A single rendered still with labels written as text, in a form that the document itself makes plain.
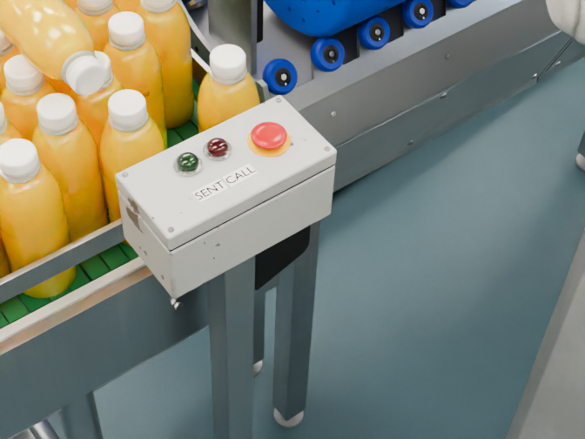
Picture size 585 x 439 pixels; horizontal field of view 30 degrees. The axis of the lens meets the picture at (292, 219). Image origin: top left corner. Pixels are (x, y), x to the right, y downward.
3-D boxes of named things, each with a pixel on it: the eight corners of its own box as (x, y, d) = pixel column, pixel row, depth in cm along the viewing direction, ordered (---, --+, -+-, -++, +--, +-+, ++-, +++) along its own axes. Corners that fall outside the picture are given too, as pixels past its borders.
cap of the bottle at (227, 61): (225, 85, 117) (225, 73, 116) (202, 67, 119) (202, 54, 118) (252, 69, 119) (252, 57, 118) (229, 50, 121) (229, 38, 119)
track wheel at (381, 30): (386, 9, 141) (377, 10, 143) (359, 22, 139) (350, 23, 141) (397, 42, 143) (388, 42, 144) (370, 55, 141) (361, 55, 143)
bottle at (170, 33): (205, 115, 140) (200, 0, 126) (159, 138, 137) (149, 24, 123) (174, 84, 143) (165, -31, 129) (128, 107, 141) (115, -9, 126)
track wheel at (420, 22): (430, -11, 144) (421, -11, 146) (404, 1, 142) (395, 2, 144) (440, 21, 146) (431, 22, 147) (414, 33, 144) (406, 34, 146)
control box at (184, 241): (332, 214, 117) (338, 148, 109) (173, 301, 109) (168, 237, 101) (278, 158, 122) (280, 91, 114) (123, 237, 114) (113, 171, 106)
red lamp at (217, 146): (232, 152, 109) (232, 145, 108) (214, 162, 108) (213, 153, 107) (220, 139, 110) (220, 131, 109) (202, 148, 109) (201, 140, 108)
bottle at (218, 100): (226, 212, 130) (224, 98, 116) (189, 178, 133) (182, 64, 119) (271, 182, 133) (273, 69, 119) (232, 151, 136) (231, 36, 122)
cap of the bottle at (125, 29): (104, 30, 122) (102, 16, 121) (136, 19, 124) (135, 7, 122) (117, 50, 120) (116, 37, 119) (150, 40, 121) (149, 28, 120)
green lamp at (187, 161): (203, 167, 107) (203, 159, 107) (184, 177, 107) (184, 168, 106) (191, 154, 109) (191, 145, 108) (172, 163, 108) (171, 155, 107)
